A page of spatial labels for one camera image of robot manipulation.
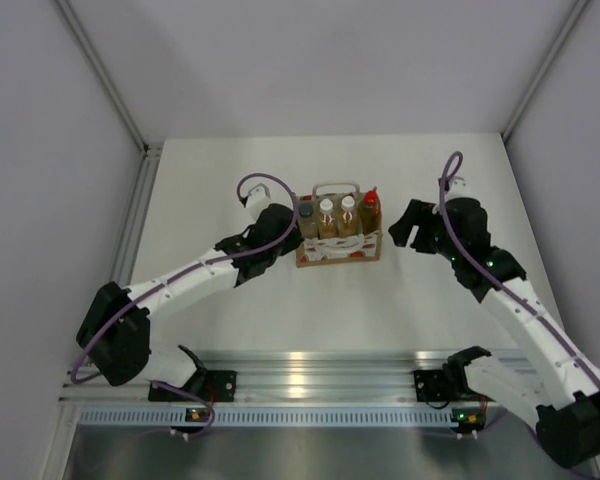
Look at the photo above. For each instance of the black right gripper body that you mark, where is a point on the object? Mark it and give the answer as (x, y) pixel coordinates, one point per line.
(445, 244)

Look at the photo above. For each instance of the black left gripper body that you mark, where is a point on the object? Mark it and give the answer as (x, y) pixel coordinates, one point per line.
(282, 248)

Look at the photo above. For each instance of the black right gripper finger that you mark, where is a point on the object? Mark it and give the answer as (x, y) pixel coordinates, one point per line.
(425, 241)
(416, 214)

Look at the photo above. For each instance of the yellow bottle red cap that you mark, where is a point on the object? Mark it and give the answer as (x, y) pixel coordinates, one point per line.
(369, 211)

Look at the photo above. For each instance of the burlap watermelon print bag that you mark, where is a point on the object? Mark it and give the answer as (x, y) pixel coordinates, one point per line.
(358, 248)

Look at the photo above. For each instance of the amber bottle white cap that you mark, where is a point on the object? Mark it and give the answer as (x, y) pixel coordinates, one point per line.
(327, 223)
(348, 219)

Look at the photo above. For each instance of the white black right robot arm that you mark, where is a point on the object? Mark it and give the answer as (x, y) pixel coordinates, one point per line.
(562, 405)

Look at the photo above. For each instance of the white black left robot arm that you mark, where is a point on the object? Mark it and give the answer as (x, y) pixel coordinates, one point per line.
(119, 332)

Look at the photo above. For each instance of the clear bottle grey cap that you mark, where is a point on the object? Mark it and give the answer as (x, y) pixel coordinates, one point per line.
(307, 220)

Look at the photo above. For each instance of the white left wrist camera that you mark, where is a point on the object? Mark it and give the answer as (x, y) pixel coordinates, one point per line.
(257, 200)

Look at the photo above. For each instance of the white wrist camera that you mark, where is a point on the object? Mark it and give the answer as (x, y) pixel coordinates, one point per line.
(257, 200)
(456, 187)

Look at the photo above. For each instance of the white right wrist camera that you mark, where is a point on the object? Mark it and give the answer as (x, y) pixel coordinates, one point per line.
(456, 187)

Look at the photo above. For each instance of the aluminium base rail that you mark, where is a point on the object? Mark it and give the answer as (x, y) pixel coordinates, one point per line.
(283, 378)

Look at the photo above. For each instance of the aluminium frame post right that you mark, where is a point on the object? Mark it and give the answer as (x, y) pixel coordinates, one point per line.
(558, 42)

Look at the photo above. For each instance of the aluminium frame post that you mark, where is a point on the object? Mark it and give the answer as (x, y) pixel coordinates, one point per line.
(79, 33)
(558, 42)

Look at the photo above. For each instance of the white slotted cable duct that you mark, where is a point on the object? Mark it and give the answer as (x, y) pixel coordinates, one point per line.
(183, 416)

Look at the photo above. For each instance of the aluminium frame post left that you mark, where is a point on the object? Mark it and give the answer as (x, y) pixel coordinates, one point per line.
(79, 33)

